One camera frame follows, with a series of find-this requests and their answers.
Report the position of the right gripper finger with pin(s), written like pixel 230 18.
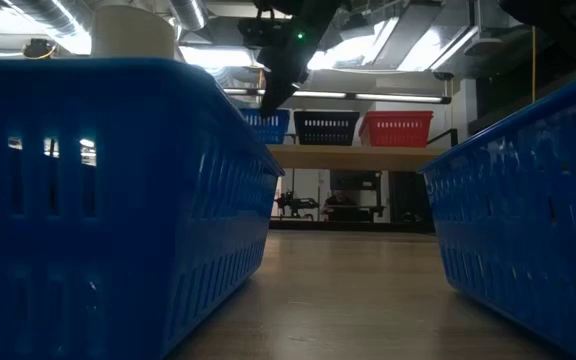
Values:
pixel 277 97

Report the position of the blue plastic slotted basket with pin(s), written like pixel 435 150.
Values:
pixel 518 240
pixel 274 131

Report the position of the black plastic slotted basket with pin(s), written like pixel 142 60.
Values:
pixel 325 135

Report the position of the red plastic slotted basket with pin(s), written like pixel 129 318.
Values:
pixel 398 135

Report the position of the large blue plastic basket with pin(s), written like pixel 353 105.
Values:
pixel 118 225

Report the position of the background black robot arm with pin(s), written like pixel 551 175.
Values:
pixel 295 204

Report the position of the long ceiling tube light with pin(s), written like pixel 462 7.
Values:
pixel 393 97

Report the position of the background dark monitor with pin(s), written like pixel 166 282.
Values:
pixel 355 180

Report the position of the person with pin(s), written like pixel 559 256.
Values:
pixel 340 201

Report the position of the white shade wooden table lamp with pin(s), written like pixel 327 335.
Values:
pixel 133 32

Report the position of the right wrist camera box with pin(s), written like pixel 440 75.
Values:
pixel 258 32

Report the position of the wooden shelf black metal frame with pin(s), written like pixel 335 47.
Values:
pixel 353 157

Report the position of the silver ceiling air duct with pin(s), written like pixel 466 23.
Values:
pixel 188 12

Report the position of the dark dome security camera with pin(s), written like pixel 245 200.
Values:
pixel 443 75

